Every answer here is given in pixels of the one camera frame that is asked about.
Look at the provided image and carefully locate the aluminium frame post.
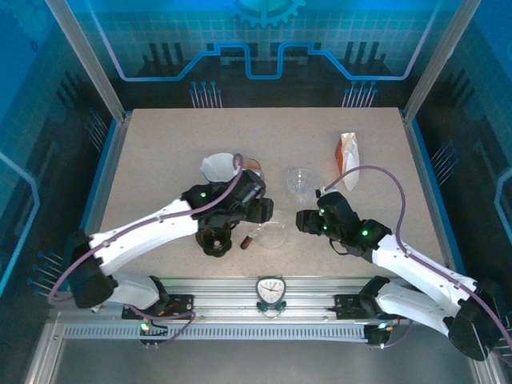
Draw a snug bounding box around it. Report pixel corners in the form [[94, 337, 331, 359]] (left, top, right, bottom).
[[43, 0, 127, 121], [402, 0, 479, 121]]

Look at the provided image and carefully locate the orange white filter box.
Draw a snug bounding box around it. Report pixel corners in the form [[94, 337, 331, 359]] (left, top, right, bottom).
[[334, 130, 362, 193]]

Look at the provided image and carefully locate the small white analog clock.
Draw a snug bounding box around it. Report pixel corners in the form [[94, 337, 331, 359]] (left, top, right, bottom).
[[254, 274, 288, 319]]

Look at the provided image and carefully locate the slotted grey cable duct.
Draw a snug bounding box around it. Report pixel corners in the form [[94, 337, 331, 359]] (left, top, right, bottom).
[[63, 322, 371, 343]]

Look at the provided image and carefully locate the purple cable loop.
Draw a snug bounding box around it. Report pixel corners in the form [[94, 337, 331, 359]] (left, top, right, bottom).
[[370, 318, 415, 351], [139, 306, 200, 350]]

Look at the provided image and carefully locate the clear plastic coffee dripper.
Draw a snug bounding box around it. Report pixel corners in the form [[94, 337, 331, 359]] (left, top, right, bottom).
[[286, 167, 317, 201]]

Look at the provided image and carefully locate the dark green coffee dripper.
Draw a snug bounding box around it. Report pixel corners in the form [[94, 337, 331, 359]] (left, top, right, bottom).
[[194, 223, 234, 257]]

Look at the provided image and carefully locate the aluminium mounting rail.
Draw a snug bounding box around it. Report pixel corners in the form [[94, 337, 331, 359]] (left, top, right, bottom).
[[119, 275, 401, 323]]

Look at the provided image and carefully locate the aluminium table side rail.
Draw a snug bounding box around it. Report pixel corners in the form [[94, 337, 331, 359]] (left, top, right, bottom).
[[401, 110, 467, 273], [67, 111, 133, 291]]

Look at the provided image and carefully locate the white paper coffee filter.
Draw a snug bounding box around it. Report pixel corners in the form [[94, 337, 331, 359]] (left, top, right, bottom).
[[201, 151, 238, 184]]

